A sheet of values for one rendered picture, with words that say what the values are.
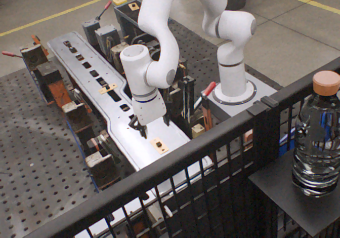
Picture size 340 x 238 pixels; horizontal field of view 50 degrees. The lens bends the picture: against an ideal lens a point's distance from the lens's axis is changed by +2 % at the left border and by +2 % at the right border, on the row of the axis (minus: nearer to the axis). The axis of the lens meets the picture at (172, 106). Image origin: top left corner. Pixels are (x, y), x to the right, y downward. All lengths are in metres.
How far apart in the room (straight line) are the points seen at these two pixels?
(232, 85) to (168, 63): 0.75
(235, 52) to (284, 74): 1.71
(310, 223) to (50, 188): 1.35
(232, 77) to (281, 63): 1.78
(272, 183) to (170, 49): 0.55
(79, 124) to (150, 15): 0.67
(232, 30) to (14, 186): 1.20
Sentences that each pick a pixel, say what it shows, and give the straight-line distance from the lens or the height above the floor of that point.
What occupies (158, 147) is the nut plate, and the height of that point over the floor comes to 1.00.
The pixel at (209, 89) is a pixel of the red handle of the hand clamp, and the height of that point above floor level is 1.13.
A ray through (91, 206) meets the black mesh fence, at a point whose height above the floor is 1.55.
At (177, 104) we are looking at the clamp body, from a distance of 1.45.
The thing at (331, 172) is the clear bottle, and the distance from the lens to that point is 0.55.
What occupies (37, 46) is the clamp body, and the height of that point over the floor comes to 1.06.
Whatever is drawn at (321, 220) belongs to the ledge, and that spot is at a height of 1.43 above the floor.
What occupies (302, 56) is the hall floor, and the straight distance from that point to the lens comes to 3.53.
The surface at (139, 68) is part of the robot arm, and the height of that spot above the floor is 1.36.
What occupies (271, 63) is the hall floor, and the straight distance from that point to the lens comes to 3.44.
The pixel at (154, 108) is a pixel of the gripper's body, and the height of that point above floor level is 1.19.
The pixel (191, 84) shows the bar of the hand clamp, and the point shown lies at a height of 1.20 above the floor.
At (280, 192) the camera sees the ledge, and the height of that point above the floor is 1.43.
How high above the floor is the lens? 1.91
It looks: 39 degrees down
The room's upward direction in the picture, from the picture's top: 12 degrees counter-clockwise
